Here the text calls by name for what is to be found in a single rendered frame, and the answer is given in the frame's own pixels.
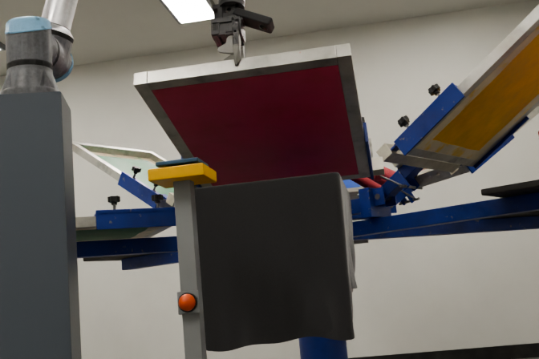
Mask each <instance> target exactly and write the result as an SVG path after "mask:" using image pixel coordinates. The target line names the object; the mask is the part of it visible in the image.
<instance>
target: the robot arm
mask: <svg viewBox="0 0 539 359"><path fill-rule="evenodd" d="M77 2H78V0H46V1H45V5H44V8H43V14H42V17H37V16H22V17H17V18H12V19H10V20H9V21H8V22H7V23H6V32H5V34H6V78H5V81H4V83H3V86H2V91H1V94H0V95H6V94H21V93H37V92H52V91H59V89H58V86H57V84H56V83H57V82H60V81H62V80H64V79H65V78H66V77H67V76H68V75H69V74H70V73H71V71H72V69H73V65H74V61H73V57H72V54H71V48H72V45H73V42H74V38H73V37H72V35H71V25H72V22H73V18H74V15H75V9H76V6H77ZM213 12H214V18H212V19H211V35H212V37H213V41H215V43H216V44H217V49H218V52H219V53H222V54H230V56H228V57H227V58H225V59H224V61H226V60H233V59H234V62H235V66H237V64H238V63H239V62H240V61H241V58H245V28H244V27H245V26H247V27H250V28H253V29H256V30H260V31H264V32H266V33H269V34H271V33H272V32H273V30H274V22H273V19H272V18H271V17H268V16H265V15H262V14H257V13H254V12H251V11H248V10H245V0H218V4H216V5H213Z"/></svg>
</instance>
